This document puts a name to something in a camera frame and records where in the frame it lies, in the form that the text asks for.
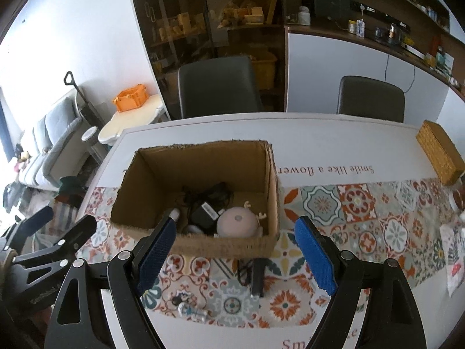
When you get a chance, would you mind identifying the black key fob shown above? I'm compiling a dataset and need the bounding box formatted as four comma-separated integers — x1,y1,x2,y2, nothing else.
171,291,191,307

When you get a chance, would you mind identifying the small clear plastic bottle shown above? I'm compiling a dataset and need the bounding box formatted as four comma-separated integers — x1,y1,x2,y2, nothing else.
177,302,208,323

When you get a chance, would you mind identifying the black power adapter with cable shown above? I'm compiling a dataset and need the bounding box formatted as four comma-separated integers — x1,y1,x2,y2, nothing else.
237,259,267,299

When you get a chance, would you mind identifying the pink deer night light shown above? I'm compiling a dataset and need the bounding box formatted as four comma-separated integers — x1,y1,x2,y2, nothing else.
216,201,267,239

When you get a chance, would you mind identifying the striped fabric basket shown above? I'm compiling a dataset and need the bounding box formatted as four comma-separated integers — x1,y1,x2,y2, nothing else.
32,199,79,251

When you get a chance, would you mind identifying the grey sofa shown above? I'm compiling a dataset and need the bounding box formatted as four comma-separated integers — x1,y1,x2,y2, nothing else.
18,91,90,191

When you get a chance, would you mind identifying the white cylindrical air purifier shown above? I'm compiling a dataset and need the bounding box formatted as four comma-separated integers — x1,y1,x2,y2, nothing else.
81,126,109,165

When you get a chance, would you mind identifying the patterned floral table runner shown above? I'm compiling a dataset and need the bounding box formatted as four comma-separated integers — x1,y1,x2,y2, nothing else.
77,177,460,330

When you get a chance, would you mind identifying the black upright vacuum cleaner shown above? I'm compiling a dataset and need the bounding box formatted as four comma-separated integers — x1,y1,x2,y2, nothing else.
63,71,104,129

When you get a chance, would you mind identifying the black charger in box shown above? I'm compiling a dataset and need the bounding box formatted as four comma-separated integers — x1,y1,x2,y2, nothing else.
189,202,226,236

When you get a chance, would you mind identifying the cream flower-shaped kids table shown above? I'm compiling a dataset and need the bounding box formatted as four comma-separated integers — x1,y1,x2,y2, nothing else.
98,94,166,146

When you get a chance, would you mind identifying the orange plastic crate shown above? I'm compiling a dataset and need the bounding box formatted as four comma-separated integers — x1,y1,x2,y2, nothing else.
112,83,148,113

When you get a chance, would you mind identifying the brown cardboard box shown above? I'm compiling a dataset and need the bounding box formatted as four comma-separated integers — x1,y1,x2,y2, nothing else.
110,140,280,259

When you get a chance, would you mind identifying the woven wicker tissue box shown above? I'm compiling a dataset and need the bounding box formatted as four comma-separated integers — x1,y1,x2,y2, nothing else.
416,121,464,186

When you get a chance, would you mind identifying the dark green chair right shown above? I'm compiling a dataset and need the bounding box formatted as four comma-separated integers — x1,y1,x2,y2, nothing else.
337,76,405,123

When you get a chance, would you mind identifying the dark green chair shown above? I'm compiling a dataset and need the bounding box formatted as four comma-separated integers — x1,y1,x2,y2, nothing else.
178,56,262,119
337,76,405,123

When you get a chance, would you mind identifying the dark green chair left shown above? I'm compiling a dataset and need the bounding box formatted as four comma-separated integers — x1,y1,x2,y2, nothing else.
178,56,262,119

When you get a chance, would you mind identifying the dark glass display cabinet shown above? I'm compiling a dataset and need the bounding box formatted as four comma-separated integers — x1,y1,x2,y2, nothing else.
133,0,285,119

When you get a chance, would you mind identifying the white sideboard cabinet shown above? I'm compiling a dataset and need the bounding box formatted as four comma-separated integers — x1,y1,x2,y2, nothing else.
287,33,453,127

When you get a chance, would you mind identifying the glass kettle on shelf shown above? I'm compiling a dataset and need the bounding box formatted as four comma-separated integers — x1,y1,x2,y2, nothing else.
374,24,402,46

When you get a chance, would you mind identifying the white ceramic jar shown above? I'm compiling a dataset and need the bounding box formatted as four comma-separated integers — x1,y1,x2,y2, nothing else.
298,6,311,26

